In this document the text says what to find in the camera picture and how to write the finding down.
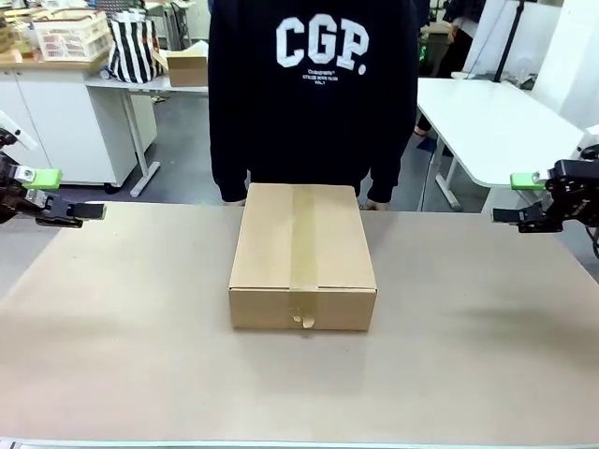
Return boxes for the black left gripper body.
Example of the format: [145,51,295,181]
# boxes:
[0,152,39,225]

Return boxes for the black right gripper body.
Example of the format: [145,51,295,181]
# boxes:
[545,158,599,233]

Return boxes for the brown cardboard shipping box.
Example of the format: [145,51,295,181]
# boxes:
[227,182,379,339]

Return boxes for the person's left forearm black sleeve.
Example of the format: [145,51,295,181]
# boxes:
[358,107,419,205]

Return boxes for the person's right forearm black sleeve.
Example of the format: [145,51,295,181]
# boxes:
[209,107,250,205]

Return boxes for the white cabinet wooden top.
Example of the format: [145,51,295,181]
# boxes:
[0,51,158,188]

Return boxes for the white table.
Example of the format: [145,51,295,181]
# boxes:
[415,77,593,212]

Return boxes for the white board panel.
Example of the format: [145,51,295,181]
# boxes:
[537,0,599,137]

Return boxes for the white desk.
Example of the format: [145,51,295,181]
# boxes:
[83,74,210,198]

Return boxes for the cream plastic crate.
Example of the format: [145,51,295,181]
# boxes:
[32,11,113,62]

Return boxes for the black stand pole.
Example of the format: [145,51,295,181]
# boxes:
[494,0,526,84]

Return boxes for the stacked cardboard boxes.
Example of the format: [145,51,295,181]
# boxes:
[0,0,37,62]

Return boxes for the background person dark clothes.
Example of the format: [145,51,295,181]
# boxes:
[414,0,488,138]

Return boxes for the black white striped bag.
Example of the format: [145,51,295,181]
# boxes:
[107,7,161,84]

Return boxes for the open brown cardboard carton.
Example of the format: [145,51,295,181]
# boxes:
[153,40,210,88]

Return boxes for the person's torso black hoodie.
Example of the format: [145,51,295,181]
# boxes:
[207,0,420,200]

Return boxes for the black corrugated cable hose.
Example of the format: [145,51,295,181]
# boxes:
[587,224,599,272]

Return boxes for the aluminium table frame rail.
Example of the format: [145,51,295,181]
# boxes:
[0,440,599,449]

